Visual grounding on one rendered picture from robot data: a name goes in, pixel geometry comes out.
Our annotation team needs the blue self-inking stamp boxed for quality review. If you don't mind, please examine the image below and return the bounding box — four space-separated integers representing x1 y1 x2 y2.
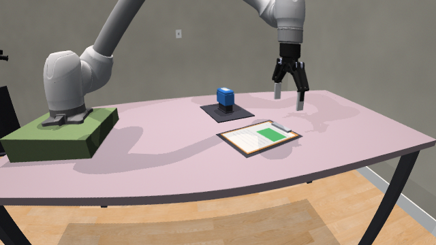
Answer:
217 88 234 114

